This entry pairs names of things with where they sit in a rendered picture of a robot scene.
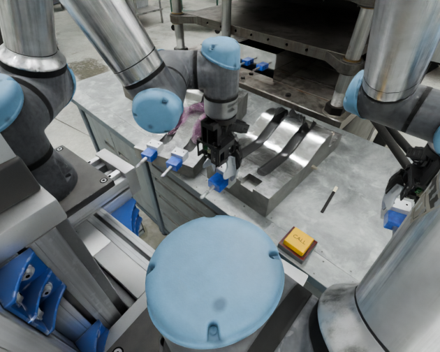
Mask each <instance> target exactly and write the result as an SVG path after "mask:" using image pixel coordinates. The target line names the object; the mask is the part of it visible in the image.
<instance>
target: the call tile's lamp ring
mask: <svg viewBox="0 0 440 352"><path fill-rule="evenodd" d="M294 228H295V226H294V227H292V229H290V230H289V232H288V233H287V234H286V235H285V236H284V237H283V239H282V240H281V241H280V242H279V244H280V245H281V246H283V247H285V248H286V249H287V250H289V251H290V252H291V253H293V254H294V255H296V256H297V257H298V258H300V259H301V260H302V261H303V260H304V259H305V258H306V257H307V255H308V254H309V252H310V251H311V250H312V249H313V248H314V246H315V245H316V243H317V241H316V240H314V243H313V245H311V247H310V248H309V250H308V251H307V252H306V254H305V255H304V256H303V257H301V256H299V255H298V254H297V253H295V252H294V251H293V250H291V249H290V248H288V247H287V246H286V245H285V244H283V243H282V242H283V241H284V240H285V239H286V237H287V236H288V235H289V234H290V233H291V231H292V230H293V229H294Z"/></svg>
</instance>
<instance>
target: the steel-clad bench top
mask: <svg viewBox="0 0 440 352"><path fill-rule="evenodd" d="M239 90H240V91H246V92H248V100H247V113H246V115H245V116H244V117H243V118H242V120H243V121H244V122H246V124H248V125H250V126H249V129H250V128H251V127H252V126H253V125H254V124H255V122H256V121H257V119H258V118H259V117H260V116H261V115H262V114H263V113H264V112H265V111H266V110H268V109H270V108H275V109H277V108H280V107H283V108H285V109H286V110H288V112H290V110H291V109H290V108H287V107H286V106H284V105H281V104H278V103H275V102H274V101H271V100H269V99H266V98H263V97H262V96H259V95H257V94H254V93H251V92H250V91H247V90H244V89H242V88H239ZM73 100H74V101H76V102H77V103H79V104H80V105H81V106H82V107H84V108H85V109H87V110H88V111H90V113H92V114H93V115H95V116H96V117H98V118H99V119H100V120H101V121H102V122H104V123H105V124H107V125H108V126H109V127H111V128H112V129H114V130H115V131H116V132H118V133H119V134H120V135H122V136H123V137H124V138H126V139H127V140H128V141H129V142H131V143H132V144H134V145H135V146H136V145H137V144H138V143H139V142H140V141H141V140H142V139H144V138H145V137H146V136H147V135H149V134H150V132H148V131H146V130H144V129H142V128H141V127H139V126H138V124H137V123H136V122H135V120H134V118H133V114H132V102H133V101H131V100H130V99H128V98H127V97H125V95H124V90H123V87H122V84H121V82H120V81H119V80H118V79H117V77H116V76H115V74H114V73H113V72H112V71H108V72H105V73H102V74H99V75H95V76H93V77H90V78H87V79H84V80H81V81H78V82H76V90H75V94H74V95H73ZM295 112H296V113H297V114H300V115H302V116H303V117H306V118H305V119H307V120H309V121H311V122H313V120H314V121H315V122H316V123H317V124H319V125H321V126H324V127H326V128H328V129H330V130H333V131H335V132H338V133H340V134H342V137H341V140H340V141H339V144H338V147H337V148H336V149H335V150H334V151H333V152H332V153H331V154H330V155H329V156H328V157H327V158H326V159H324V160H323V161H322V162H321V163H320V164H319V165H318V166H317V168H318V169H317V170H313V171H312V172H311V173H310V174H309V175H308V176H307V177H306V178H305V179H304V180H303V181H302V182H301V183H300V184H299V185H298V186H297V187H296V188H295V189H294V190H293V191H292V192H291V193H290V194H289V195H288V196H287V197H286V198H285V199H284V200H282V201H281V202H280V203H279V204H278V206H276V207H275V208H274V209H273V210H272V211H271V213H269V214H268V215H267V216H266V217H264V216H262V215H261V214H259V213H257V211H255V210H253V209H252V208H250V207H249V206H248V205H246V204H245V203H243V202H242V201H241V200H239V199H237V198H236V197H235V196H233V195H232V194H230V193H229V192H227V191H226V190H222V191H221V192H220V193H219V192H218V191H215V190H212V191H211V192H210V193H209V194H207V195H206V196H205V198H206V199H208V200H209V201H210V202H211V203H213V204H214V205H216V206H217V207H218V208H219V209H221V210H222V211H224V212H225V213H226V214H227V215H229V216H232V217H238V218H241V219H244V220H247V221H249V222H251V223H253V224H255V225H256V226H258V227H259V228H260V229H262V230H263V231H264V232H265V233H266V234H267V235H268V236H269V237H270V238H271V240H272V241H273V242H274V244H275V246H276V247H277V245H278V243H279V242H280V241H281V239H282V238H283V237H284V236H285V235H286V234H287V232H288V231H289V230H290V229H292V227H294V226H295V227H296V228H299V229H300V230H301V231H303V232H304V233H306V234H308V235H309V236H310V237H312V238H314V240H316V241H317V242H318V244H317V245H316V247H315V248H314V250H313V251H312V252H311V253H310V254H309V256H308V257H307V259H306V260H305V261H304V263H303V264H300V263H298V262H297V261H296V260H295V259H293V258H292V257H290V256H289V255H288V254H286V253H285V252H284V251H282V250H281V249H280V248H278V247H277V249H278V251H279V253H280V254H281V255H282V256H284V257H285V258H287V259H288V260H289V261H290V262H292V263H293V264H295V265H296V266H298V267H299V268H300V269H301V270H303V271H304V272H306V273H307V274H308V275H309V276H310V277H312V278H313V279H315V280H316V281H317V282H318V283H320V284H321V285H323V286H324V287H326V288H328V287H330V286H331V285H333V284H337V283H342V282H351V283H360V282H361V280H362V279H363V277H364V276H365V275H366V274H367V272H368V270H369V269H370V268H371V266H372V265H373V263H374V262H375V260H376V259H377V258H378V256H379V255H380V253H381V252H382V251H383V249H384V248H385V246H386V245H387V243H388V242H389V241H390V239H391V237H392V235H393V231H392V230H389V229H387V228H384V227H383V219H380V215H381V208H382V206H381V203H382V199H383V195H384V192H385V190H386V186H387V183H388V180H389V179H390V178H391V176H393V175H394V174H395V173H397V172H398V171H399V170H400V169H401V168H402V167H401V165H400V164H399V162H398V160H397V159H396V158H395V156H394V155H393V153H392V152H391V151H390V149H388V148H386V147H383V146H381V145H378V144H376V143H374V142H371V141H369V140H366V139H364V138H361V137H359V136H357V135H354V134H352V133H349V132H347V131H344V130H342V129H339V128H337V127H335V126H332V125H330V124H327V123H325V122H322V121H320V120H317V119H315V118H313V117H310V116H308V115H305V114H302V113H301V112H298V111H296V110H295ZM249 129H248V131H249ZM248 131H247V132H248ZM402 169H403V168H402ZM170 172H171V173H172V174H174V175H175V176H176V177H178V178H179V179H181V180H182V181H183V182H185V183H186V184H188V185H189V186H190V187H191V188H192V189H194V190H195V191H197V192H198V193H199V194H200V195H202V194H203V193H205V192H206V190H207V189H208V188H209V186H208V178H207V167H206V168H202V170H201V171H200V172H199V173H198V174H197V175H196V177H195V178H191V177H188V176H186V175H183V174H180V173H176V172H174V171H172V170H171V171H170ZM336 186H337V187H338V189H337V190H336V192H335V194H334V196H333V197H332V199H331V201H330V203H329V204H328V206H327V207H326V209H325V211H324V213H321V210H322V208H323V206H324V205H325V203H326V201H327V199H328V198H329V196H330V194H331V193H332V191H333V189H334V188H335V187H336Z"/></svg>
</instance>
